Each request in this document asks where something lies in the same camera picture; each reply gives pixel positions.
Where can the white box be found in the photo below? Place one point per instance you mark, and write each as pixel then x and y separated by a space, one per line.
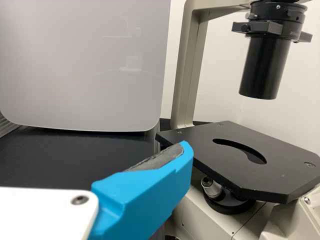
pixel 82 65

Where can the cream microscope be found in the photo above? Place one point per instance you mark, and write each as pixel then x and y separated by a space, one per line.
pixel 250 160

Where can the black platform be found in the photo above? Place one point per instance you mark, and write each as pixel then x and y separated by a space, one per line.
pixel 75 157

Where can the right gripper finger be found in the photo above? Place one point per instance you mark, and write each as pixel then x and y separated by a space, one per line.
pixel 150 190

